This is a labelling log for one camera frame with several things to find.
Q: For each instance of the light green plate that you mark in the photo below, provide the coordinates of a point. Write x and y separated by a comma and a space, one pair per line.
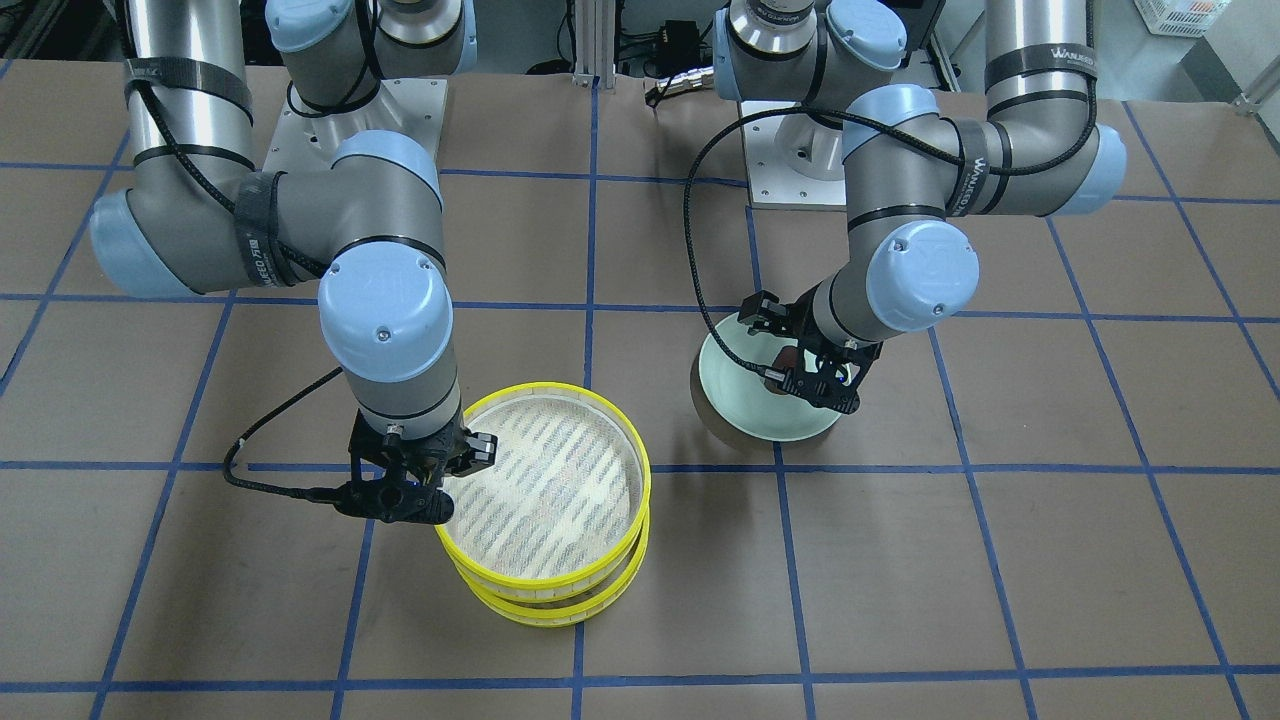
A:
743, 399

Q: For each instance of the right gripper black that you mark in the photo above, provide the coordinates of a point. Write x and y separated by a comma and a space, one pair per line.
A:
478, 448

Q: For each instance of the dark brown bun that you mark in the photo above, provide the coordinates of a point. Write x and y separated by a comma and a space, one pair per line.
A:
787, 359

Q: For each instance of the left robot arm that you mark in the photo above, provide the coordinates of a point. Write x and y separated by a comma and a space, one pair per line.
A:
910, 171

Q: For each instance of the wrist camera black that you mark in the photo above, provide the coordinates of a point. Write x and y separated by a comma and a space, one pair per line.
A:
395, 497
822, 388

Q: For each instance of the yellow steamer layer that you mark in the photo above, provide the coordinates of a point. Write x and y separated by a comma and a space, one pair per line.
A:
564, 501
569, 610

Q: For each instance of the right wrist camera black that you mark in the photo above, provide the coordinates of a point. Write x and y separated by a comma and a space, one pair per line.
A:
395, 497

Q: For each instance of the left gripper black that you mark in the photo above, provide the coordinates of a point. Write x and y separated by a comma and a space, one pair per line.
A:
766, 312

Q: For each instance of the aluminium frame post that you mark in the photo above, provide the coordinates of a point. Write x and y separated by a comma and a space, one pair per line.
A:
594, 54

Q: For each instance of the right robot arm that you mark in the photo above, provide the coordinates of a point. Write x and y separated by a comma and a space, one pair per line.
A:
367, 225

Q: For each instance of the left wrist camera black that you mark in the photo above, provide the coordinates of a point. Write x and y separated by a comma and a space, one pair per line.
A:
822, 388

